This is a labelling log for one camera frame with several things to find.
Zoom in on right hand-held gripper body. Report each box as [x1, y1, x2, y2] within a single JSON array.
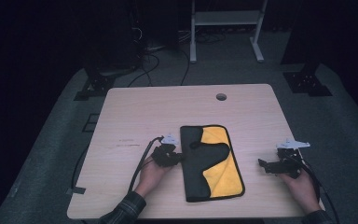
[[268, 138, 311, 180]]

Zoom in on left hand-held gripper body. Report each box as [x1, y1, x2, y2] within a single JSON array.
[[150, 133, 184, 168]]

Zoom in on yellow and black towel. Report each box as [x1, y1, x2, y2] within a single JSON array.
[[179, 124, 246, 203]]

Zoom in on person's left hand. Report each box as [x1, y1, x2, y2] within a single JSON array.
[[134, 155, 172, 199]]

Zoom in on person's right hand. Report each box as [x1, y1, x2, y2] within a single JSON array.
[[279, 169, 324, 215]]

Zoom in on black stand base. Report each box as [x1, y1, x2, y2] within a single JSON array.
[[73, 69, 117, 102], [282, 62, 334, 97]]

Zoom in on grey tape strip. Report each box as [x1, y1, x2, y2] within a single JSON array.
[[65, 186, 87, 196]]

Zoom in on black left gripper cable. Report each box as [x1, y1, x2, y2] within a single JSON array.
[[127, 135, 165, 194]]

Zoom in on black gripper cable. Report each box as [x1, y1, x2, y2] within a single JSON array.
[[297, 157, 341, 224], [127, 135, 165, 194]]

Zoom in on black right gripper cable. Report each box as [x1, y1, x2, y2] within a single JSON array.
[[297, 157, 341, 224]]

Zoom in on black floor cables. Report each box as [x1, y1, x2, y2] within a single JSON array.
[[126, 27, 227, 89]]

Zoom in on black cable beside table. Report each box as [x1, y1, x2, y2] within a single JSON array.
[[70, 145, 90, 189]]

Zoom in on white metal stand frame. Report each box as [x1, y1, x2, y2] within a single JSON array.
[[189, 0, 269, 64]]

